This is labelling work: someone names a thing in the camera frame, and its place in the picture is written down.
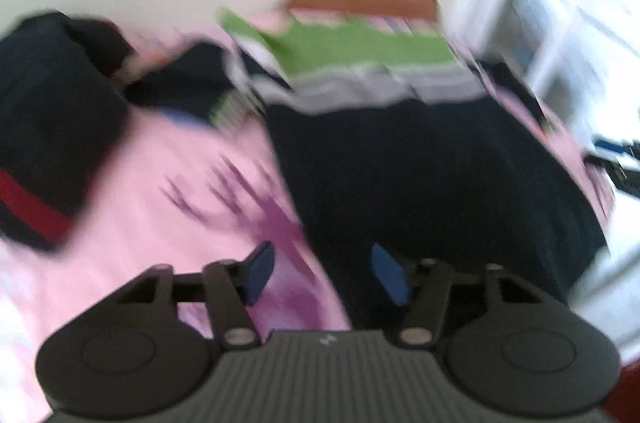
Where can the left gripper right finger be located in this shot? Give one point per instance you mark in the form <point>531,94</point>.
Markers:
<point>501,340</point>

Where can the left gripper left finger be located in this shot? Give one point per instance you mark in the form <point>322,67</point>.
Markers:
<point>152,343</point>

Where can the green navy striped sweater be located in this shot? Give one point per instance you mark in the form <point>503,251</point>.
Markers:
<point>384,136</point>

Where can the dark clothes pile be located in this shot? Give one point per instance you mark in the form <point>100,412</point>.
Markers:
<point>61,114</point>

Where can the pink floral bedsheet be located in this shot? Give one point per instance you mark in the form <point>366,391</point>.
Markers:
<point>181,191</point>

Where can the white window frame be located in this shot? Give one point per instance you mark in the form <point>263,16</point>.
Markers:
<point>580,56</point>

